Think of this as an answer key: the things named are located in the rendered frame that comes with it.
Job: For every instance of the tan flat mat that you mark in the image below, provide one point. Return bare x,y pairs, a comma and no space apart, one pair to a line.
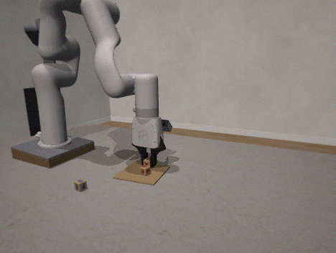
132,173

